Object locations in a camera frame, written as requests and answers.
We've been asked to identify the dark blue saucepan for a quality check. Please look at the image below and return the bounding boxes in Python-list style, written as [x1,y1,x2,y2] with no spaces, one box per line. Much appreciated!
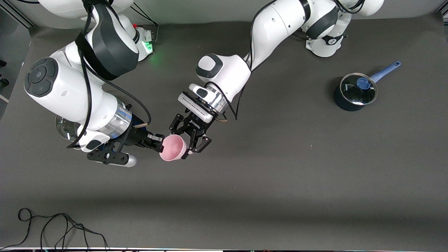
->
[334,61,401,112]

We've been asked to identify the pink plastic cup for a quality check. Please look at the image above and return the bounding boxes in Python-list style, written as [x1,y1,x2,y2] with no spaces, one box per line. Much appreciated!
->
[159,135,190,162]

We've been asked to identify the glass lid with blue knob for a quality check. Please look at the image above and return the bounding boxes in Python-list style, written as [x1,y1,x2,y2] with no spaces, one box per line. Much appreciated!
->
[340,73,378,106]

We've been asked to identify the black right arm base cables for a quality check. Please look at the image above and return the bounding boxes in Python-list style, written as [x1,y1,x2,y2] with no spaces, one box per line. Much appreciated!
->
[131,2,160,44]

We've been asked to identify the dark grey table mat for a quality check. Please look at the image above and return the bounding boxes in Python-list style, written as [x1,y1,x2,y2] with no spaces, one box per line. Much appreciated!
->
[0,12,448,251]

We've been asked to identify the thin black loose cable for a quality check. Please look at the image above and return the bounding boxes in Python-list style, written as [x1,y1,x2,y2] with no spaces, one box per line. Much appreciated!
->
[0,208,109,251]

